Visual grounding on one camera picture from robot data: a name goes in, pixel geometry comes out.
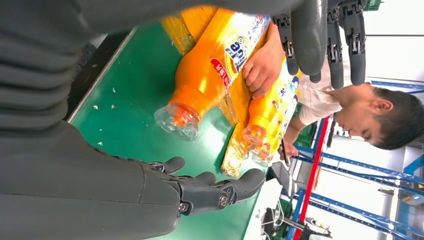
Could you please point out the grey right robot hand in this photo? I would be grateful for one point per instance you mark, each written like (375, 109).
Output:
(66, 192)

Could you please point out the yellow taped cardboard sheet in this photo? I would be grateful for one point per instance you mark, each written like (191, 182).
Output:
(238, 109)

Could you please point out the person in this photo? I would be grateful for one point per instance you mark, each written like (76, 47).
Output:
(381, 116)

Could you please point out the green table mat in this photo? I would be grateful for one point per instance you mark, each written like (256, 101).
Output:
(139, 99)

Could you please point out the blue steel rack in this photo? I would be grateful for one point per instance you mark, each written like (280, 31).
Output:
(364, 169)

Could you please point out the red steel post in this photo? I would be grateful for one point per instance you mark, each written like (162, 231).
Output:
(313, 165)

